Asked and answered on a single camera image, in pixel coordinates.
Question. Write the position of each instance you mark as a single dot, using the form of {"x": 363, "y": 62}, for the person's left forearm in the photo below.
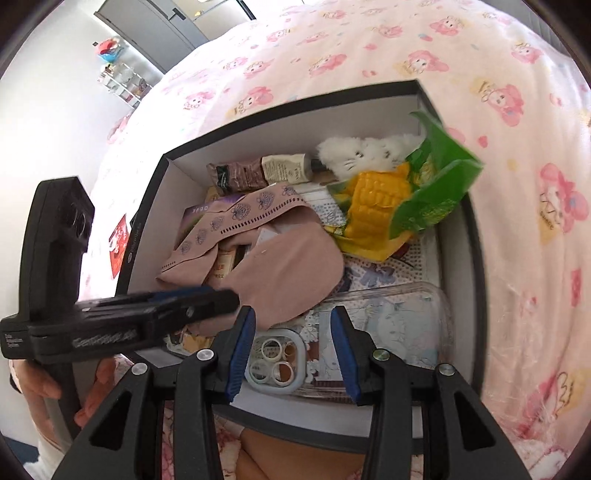
{"x": 46, "y": 443}

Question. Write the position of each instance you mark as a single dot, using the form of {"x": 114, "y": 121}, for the grey wardrobe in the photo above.
{"x": 152, "y": 23}

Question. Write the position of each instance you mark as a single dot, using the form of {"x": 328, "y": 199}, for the pink patterned cloth pouch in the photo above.
{"x": 286, "y": 267}

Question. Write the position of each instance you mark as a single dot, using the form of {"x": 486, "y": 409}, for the green corn packet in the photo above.
{"x": 378, "y": 198}

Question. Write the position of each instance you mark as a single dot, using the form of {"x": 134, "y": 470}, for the pink printed blanket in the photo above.
{"x": 508, "y": 184}

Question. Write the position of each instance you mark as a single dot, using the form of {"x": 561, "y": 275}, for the person's leg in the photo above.
{"x": 300, "y": 457}

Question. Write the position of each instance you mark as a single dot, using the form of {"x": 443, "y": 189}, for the clear cartoon phone case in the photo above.
{"x": 406, "y": 323}

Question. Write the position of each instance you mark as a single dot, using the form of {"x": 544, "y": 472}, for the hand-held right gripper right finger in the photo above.
{"x": 346, "y": 350}

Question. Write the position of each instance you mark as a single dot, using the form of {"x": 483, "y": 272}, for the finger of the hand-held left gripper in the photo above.
{"x": 184, "y": 294}
{"x": 207, "y": 304}

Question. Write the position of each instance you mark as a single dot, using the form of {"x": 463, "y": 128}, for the orange printed box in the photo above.
{"x": 226, "y": 265}

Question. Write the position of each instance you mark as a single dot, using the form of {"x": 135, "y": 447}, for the white shelf rack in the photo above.
{"x": 127, "y": 85}

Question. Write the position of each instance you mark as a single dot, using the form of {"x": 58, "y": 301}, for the white plush toy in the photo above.
{"x": 364, "y": 152}

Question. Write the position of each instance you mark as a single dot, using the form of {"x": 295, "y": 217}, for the person's left hand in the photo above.
{"x": 97, "y": 387}

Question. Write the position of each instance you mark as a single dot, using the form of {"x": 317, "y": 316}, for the cream tube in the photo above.
{"x": 286, "y": 167}

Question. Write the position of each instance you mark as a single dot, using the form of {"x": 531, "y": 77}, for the black storage box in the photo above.
{"x": 300, "y": 124}

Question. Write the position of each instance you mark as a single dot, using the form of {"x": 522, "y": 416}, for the red snack packet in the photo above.
{"x": 119, "y": 244}

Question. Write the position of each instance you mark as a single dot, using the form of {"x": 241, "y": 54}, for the pink floor cushion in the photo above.
{"x": 117, "y": 131}

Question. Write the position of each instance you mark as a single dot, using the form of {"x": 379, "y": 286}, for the brown sachet packet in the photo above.
{"x": 240, "y": 174}

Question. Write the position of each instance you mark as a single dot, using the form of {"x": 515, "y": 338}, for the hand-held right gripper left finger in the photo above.
{"x": 240, "y": 350}

